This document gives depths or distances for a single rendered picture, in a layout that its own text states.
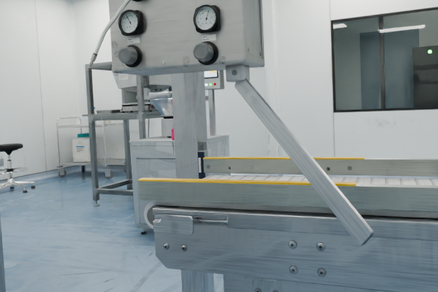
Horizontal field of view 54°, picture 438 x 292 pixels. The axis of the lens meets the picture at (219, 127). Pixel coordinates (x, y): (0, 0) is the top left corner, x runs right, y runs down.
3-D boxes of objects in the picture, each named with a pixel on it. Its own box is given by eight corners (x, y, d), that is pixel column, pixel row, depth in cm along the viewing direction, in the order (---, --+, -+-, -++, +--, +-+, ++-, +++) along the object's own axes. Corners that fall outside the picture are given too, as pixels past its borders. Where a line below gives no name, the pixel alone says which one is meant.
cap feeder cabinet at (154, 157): (133, 235, 346) (128, 141, 342) (171, 217, 397) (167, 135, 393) (202, 243, 318) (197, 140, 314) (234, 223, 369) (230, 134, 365)
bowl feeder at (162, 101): (142, 139, 355) (139, 93, 353) (166, 135, 387) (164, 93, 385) (193, 138, 333) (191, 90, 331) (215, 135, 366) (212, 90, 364)
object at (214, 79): (196, 136, 357) (192, 60, 354) (202, 135, 367) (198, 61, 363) (221, 136, 347) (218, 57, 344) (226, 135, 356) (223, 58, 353)
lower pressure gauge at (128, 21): (118, 36, 65) (116, 10, 65) (123, 37, 66) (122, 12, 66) (139, 33, 64) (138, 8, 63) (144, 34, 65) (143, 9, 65)
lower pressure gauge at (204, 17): (193, 32, 61) (191, 6, 60) (197, 34, 62) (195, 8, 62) (218, 30, 59) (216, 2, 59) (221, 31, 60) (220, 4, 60)
